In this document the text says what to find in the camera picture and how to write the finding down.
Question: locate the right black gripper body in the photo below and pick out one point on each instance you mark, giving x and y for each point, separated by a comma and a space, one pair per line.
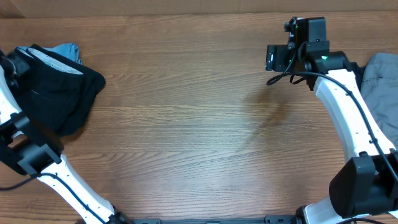
272, 58

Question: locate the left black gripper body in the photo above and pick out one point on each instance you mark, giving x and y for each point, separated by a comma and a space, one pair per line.
7, 59

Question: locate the dark green shorts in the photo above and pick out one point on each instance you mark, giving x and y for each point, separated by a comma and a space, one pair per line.
56, 91

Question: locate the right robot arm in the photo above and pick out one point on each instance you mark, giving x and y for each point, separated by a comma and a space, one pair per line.
366, 186

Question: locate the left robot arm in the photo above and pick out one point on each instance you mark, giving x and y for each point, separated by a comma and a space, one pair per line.
33, 150

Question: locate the folded light blue jeans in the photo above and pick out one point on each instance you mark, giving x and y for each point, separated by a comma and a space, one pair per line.
68, 50

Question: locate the dark folded garment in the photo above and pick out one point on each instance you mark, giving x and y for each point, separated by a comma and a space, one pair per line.
359, 73

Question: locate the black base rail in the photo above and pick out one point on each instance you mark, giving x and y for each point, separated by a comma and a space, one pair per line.
211, 221

